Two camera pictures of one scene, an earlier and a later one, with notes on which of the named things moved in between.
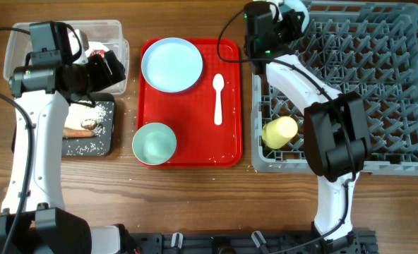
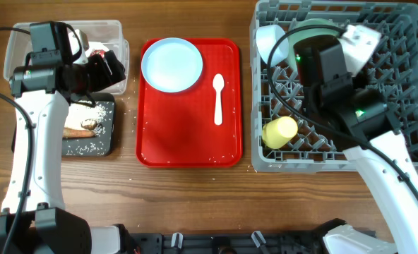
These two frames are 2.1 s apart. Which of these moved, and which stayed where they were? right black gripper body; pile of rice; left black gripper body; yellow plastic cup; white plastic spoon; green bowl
Moved: right black gripper body; green bowl
Stayed: pile of rice; left black gripper body; yellow plastic cup; white plastic spoon
